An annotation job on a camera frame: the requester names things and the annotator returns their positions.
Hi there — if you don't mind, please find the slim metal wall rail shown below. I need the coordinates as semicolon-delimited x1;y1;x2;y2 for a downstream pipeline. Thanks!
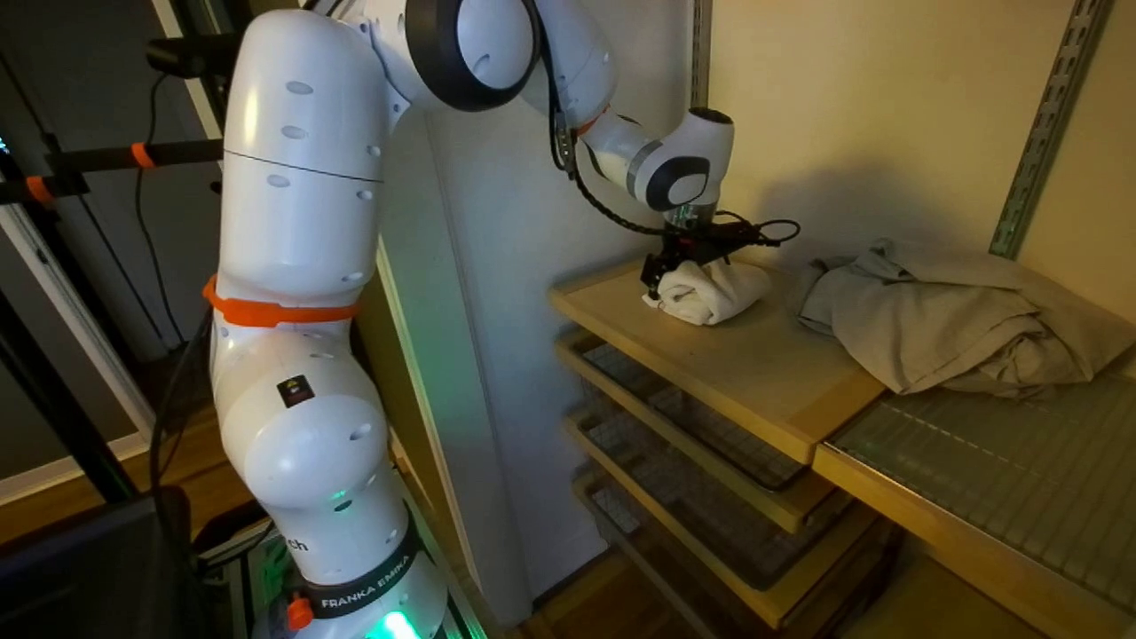
683;0;716;120

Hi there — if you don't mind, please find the perforated metal wall rail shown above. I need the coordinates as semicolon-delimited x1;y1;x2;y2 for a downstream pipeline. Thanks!
987;0;1119;263

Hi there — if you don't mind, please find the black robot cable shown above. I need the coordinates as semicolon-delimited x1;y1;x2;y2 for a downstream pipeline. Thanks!
541;67;807;256

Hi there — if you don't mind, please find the black monitor box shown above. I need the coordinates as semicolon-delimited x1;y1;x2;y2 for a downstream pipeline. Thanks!
0;493;200;639

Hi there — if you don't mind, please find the tall white panel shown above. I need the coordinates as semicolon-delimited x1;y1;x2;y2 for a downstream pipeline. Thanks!
352;0;704;633

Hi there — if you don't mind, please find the white kitchen towel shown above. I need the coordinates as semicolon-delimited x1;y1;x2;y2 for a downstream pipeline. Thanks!
639;250;783;330

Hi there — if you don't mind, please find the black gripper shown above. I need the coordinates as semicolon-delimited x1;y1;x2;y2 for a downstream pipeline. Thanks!
639;209;765;295

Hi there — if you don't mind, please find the black stand frame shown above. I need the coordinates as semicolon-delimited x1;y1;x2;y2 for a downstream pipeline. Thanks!
0;0;233;508

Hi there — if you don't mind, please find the solid wooden shelf board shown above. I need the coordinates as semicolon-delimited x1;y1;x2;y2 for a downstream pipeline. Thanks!
547;250;887;468

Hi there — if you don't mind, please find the wooden tray with mesh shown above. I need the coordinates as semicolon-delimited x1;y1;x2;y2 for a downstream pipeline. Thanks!
566;397;887;633
571;465;906;639
551;324;864;537

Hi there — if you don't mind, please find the white framed board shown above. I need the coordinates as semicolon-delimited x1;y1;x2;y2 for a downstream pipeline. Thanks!
0;201;159;508

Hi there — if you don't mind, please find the wide wooden shelf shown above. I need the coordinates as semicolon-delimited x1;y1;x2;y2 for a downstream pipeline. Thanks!
809;351;1136;639

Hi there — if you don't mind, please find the grey ribbed shelf mat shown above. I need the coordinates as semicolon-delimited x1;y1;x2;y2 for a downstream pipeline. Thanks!
829;362;1136;617

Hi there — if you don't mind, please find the beige crumpled cloth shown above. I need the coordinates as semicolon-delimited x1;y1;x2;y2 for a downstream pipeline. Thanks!
798;237;1136;402

